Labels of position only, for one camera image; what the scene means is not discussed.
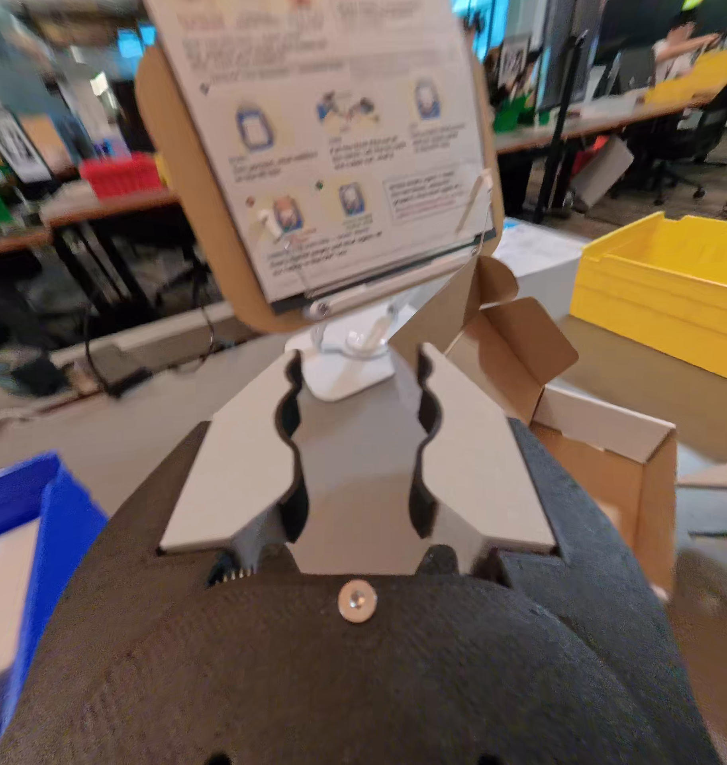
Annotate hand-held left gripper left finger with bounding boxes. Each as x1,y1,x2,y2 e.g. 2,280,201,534
159,349,312,570

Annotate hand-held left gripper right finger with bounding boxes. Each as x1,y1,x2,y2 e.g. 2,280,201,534
409,342,559,569

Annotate blue plastic bin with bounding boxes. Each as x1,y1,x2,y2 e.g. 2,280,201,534
0,451,110,745

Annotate grey desk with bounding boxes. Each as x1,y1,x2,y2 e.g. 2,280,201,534
0,218,727,598

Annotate blue white paper sheet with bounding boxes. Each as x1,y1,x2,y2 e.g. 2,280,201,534
502,218,586,279

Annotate yellow plastic bin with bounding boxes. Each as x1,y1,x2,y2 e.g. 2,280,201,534
569,212,727,386
644,49,727,105

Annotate long wooden table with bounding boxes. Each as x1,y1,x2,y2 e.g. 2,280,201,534
495,90,727,225
0,179,185,324

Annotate printed instruction sheet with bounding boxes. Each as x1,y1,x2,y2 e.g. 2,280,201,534
143,0,497,302

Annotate red plastic bin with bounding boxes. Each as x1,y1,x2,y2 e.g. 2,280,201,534
78,152,164,199

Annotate green plastic bin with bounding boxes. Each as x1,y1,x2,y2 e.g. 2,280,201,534
494,90,540,133

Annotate black white marker board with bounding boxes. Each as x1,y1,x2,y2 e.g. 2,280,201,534
0,110,50,183

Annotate black cable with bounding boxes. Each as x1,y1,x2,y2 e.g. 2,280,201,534
82,287,156,398

